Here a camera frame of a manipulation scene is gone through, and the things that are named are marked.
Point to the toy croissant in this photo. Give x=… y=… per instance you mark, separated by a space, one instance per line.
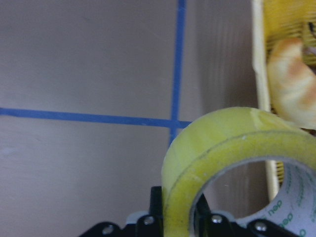
x=292 y=84

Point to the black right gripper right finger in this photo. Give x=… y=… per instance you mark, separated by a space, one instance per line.
x=202 y=214

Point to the yellow woven basket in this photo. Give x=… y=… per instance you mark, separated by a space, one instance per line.
x=273 y=20

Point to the yellow tape roll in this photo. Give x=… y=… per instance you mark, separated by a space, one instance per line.
x=226 y=147

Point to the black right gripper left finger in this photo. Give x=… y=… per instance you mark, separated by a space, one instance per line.
x=155 y=211

